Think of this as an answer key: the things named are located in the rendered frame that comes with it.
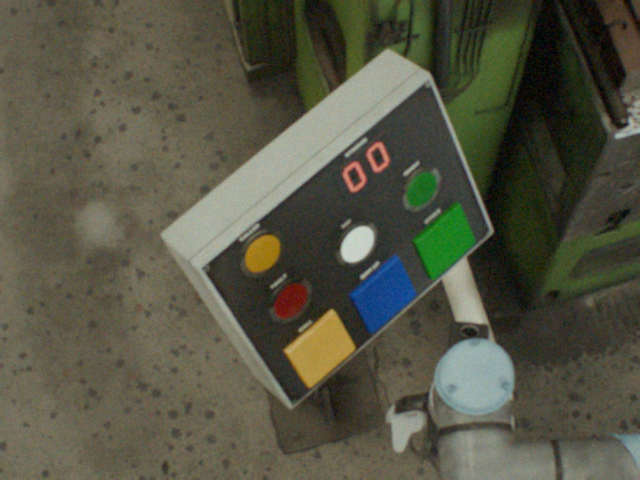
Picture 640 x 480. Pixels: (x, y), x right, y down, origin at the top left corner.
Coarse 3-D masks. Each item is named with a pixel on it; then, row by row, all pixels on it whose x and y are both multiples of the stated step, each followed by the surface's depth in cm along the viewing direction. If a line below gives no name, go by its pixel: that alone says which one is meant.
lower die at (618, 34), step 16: (608, 0) 174; (624, 0) 174; (592, 16) 176; (608, 16) 173; (624, 16) 173; (608, 32) 172; (624, 32) 172; (608, 48) 174; (624, 48) 171; (608, 64) 176; (624, 64) 170; (624, 80) 172
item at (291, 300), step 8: (288, 288) 148; (296, 288) 149; (304, 288) 149; (280, 296) 148; (288, 296) 148; (296, 296) 149; (304, 296) 150; (280, 304) 148; (288, 304) 149; (296, 304) 150; (304, 304) 151; (280, 312) 149; (288, 312) 150; (296, 312) 150
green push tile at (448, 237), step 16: (448, 208) 158; (432, 224) 157; (448, 224) 158; (464, 224) 160; (416, 240) 156; (432, 240) 158; (448, 240) 159; (464, 240) 161; (432, 256) 159; (448, 256) 161; (432, 272) 160
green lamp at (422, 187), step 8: (416, 176) 152; (424, 176) 152; (432, 176) 153; (416, 184) 152; (424, 184) 153; (432, 184) 154; (408, 192) 152; (416, 192) 153; (424, 192) 154; (432, 192) 154; (408, 200) 153; (416, 200) 153; (424, 200) 154
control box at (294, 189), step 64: (384, 64) 150; (320, 128) 146; (384, 128) 146; (448, 128) 152; (256, 192) 143; (320, 192) 144; (384, 192) 150; (448, 192) 157; (192, 256) 140; (320, 256) 149; (384, 256) 155; (256, 320) 148; (320, 384) 159
